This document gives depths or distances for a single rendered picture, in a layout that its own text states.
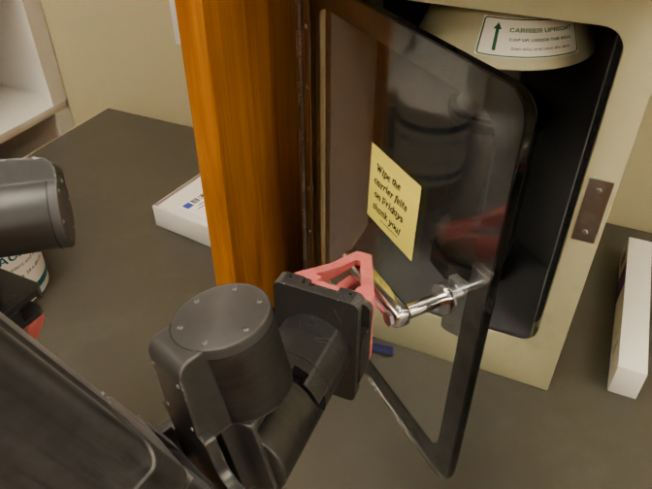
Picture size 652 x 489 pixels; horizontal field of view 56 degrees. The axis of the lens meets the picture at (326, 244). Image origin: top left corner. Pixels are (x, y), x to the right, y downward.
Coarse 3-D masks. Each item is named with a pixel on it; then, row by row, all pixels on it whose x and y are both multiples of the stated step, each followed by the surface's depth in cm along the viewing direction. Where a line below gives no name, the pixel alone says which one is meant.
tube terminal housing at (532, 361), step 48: (432, 0) 53; (480, 0) 52; (528, 0) 50; (576, 0) 49; (624, 0) 47; (624, 48) 49; (624, 96) 51; (624, 144) 53; (576, 240) 61; (576, 288) 64
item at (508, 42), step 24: (432, 24) 59; (456, 24) 57; (480, 24) 55; (504, 24) 55; (528, 24) 54; (552, 24) 54; (576, 24) 56; (480, 48) 56; (504, 48) 55; (528, 48) 55; (552, 48) 55; (576, 48) 56
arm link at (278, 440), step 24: (288, 408) 37; (312, 408) 39; (240, 432) 35; (264, 432) 36; (288, 432) 37; (240, 456) 36; (264, 456) 36; (288, 456) 36; (240, 480) 37; (264, 480) 37
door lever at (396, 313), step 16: (352, 272) 51; (384, 288) 48; (432, 288) 49; (384, 304) 47; (400, 304) 47; (416, 304) 47; (432, 304) 48; (448, 304) 48; (384, 320) 47; (400, 320) 46
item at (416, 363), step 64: (320, 0) 53; (320, 64) 57; (384, 64) 47; (448, 64) 40; (320, 128) 61; (384, 128) 50; (448, 128) 42; (512, 128) 36; (320, 192) 66; (448, 192) 44; (512, 192) 38; (320, 256) 72; (384, 256) 56; (448, 256) 46; (448, 320) 49; (384, 384) 65; (448, 384) 52; (448, 448) 55
